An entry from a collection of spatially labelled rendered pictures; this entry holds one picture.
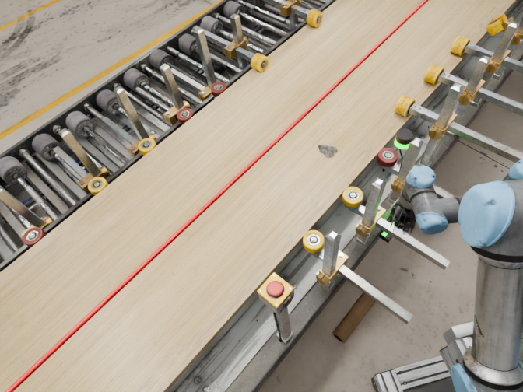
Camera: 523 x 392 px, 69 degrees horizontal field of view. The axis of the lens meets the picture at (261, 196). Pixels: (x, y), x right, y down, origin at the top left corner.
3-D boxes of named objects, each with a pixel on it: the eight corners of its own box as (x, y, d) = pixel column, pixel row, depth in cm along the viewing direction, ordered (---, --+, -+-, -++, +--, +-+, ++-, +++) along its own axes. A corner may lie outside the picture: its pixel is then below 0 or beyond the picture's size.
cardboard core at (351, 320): (377, 298, 207) (345, 341, 197) (375, 302, 214) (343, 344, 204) (364, 288, 211) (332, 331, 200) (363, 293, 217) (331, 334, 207)
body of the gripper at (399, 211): (388, 228, 131) (395, 210, 121) (394, 208, 135) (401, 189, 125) (411, 234, 129) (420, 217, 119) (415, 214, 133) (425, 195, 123)
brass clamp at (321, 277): (349, 262, 145) (349, 257, 141) (327, 288, 140) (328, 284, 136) (335, 253, 147) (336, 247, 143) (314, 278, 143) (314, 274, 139)
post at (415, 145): (397, 208, 174) (424, 139, 134) (393, 213, 173) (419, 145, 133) (390, 204, 176) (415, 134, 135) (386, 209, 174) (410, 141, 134)
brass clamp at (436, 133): (454, 123, 160) (459, 115, 156) (439, 143, 156) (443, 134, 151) (441, 117, 163) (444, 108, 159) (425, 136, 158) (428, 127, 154)
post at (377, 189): (366, 243, 163) (387, 180, 123) (362, 250, 162) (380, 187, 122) (360, 239, 165) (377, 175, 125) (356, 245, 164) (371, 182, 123)
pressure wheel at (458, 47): (458, 56, 181) (463, 56, 187) (468, 39, 177) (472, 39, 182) (447, 52, 184) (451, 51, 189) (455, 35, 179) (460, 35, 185)
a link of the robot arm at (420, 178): (413, 187, 107) (405, 164, 112) (405, 208, 116) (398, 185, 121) (441, 184, 107) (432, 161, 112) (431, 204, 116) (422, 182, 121)
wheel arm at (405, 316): (411, 317, 132) (414, 314, 128) (405, 325, 130) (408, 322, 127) (311, 245, 150) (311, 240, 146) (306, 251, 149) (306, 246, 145)
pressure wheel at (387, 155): (396, 169, 166) (401, 152, 156) (386, 180, 163) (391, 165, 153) (380, 160, 169) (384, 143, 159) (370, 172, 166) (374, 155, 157)
